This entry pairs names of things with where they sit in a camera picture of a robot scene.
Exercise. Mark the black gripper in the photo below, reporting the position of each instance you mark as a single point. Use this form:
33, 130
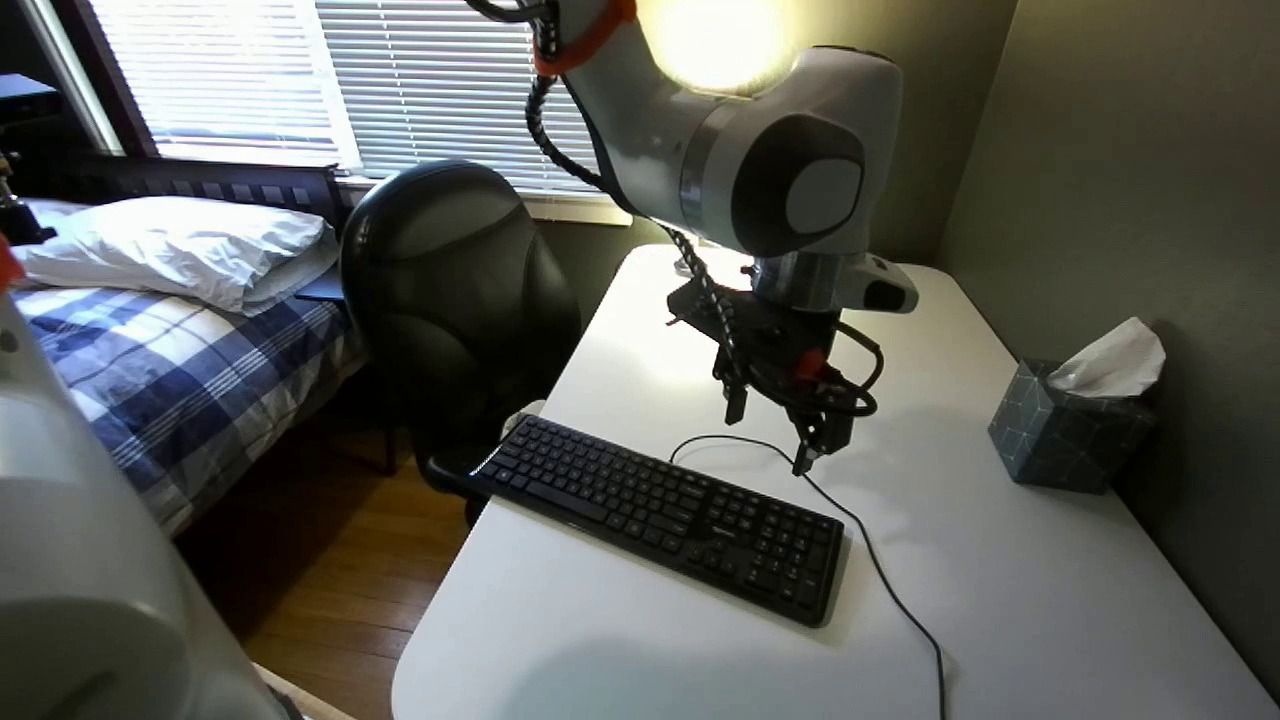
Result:
780, 342

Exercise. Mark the dark wooden headboard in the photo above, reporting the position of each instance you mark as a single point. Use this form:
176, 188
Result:
203, 182

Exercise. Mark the large white rounded housing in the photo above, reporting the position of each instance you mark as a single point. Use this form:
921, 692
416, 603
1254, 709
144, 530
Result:
83, 560

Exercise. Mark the grey tissue box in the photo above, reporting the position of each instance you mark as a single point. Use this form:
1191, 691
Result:
1061, 443

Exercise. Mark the black office chair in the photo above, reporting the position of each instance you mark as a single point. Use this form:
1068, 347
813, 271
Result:
454, 295

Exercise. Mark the black computer keyboard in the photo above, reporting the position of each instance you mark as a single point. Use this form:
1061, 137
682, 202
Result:
664, 514

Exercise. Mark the white pillow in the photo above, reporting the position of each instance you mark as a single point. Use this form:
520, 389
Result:
175, 246

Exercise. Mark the white window blinds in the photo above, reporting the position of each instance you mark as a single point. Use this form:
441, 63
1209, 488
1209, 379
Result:
400, 80

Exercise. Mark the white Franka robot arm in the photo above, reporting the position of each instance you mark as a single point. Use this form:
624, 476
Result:
745, 146

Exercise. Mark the blue plaid bed blanket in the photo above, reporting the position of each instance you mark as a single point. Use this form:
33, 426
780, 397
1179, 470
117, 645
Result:
175, 386

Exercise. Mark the white tissue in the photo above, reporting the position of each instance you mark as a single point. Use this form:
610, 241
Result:
1105, 360

